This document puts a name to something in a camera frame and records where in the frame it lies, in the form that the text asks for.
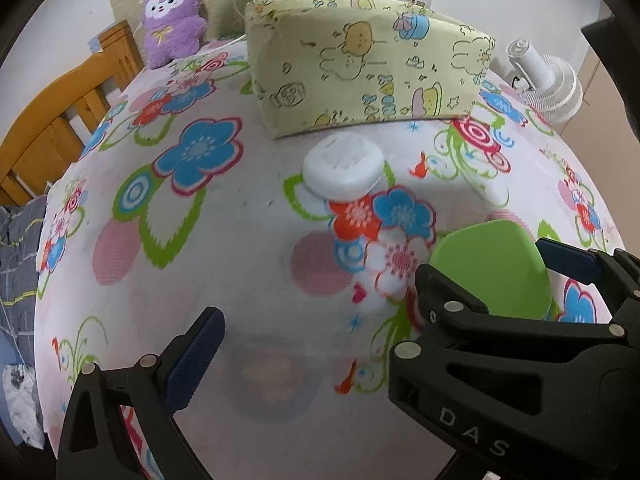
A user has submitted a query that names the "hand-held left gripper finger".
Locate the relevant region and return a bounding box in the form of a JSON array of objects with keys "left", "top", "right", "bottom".
[{"left": 55, "top": 306, "right": 226, "bottom": 480}]

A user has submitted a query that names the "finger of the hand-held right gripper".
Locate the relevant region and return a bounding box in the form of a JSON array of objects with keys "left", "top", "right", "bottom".
[
  {"left": 535, "top": 237, "right": 640, "bottom": 351},
  {"left": 390, "top": 262, "right": 630, "bottom": 401}
]

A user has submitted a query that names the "white round case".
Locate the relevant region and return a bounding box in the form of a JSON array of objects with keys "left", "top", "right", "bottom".
[{"left": 302, "top": 132, "right": 387, "bottom": 199}]

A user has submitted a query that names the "cartoon print fabric storage box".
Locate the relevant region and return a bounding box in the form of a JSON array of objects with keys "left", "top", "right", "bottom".
[{"left": 244, "top": 0, "right": 497, "bottom": 141}]

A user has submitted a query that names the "floral tablecloth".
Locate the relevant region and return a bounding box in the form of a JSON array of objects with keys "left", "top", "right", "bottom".
[{"left": 34, "top": 42, "right": 631, "bottom": 480}]

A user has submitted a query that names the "patterned white cloth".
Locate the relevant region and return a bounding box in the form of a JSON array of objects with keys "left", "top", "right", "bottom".
[{"left": 2, "top": 362, "right": 47, "bottom": 450}]

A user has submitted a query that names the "white small fan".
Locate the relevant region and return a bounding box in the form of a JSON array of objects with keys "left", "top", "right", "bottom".
[{"left": 505, "top": 37, "right": 584, "bottom": 124}]

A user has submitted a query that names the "grey plaid blanket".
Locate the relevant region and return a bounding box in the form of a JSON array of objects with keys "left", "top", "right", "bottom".
[{"left": 0, "top": 195, "right": 49, "bottom": 361}]

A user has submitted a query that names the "orange wooden chair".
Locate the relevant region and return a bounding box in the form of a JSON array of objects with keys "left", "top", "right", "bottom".
[{"left": 0, "top": 20, "right": 147, "bottom": 207}]

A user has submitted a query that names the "purple plush toy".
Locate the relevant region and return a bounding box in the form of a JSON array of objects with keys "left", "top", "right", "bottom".
[{"left": 142, "top": 0, "right": 209, "bottom": 69}]

